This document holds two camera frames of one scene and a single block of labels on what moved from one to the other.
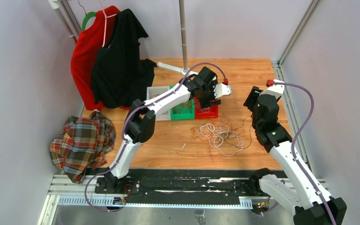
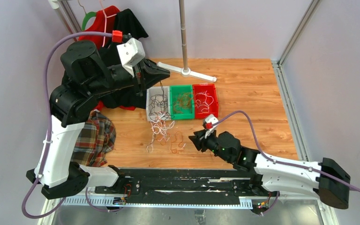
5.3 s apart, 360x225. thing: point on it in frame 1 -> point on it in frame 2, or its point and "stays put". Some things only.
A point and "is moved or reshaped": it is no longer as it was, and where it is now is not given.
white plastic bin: [154, 92] stays put
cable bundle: [229, 140] is moved or reshaped
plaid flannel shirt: [83, 144] stays put
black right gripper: [252, 97] -> [199, 140]
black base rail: [182, 187] stays put
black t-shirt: [119, 76] stays put
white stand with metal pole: [185, 71] stays put
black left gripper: [206, 103] -> [147, 74]
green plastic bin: [183, 111] stays put
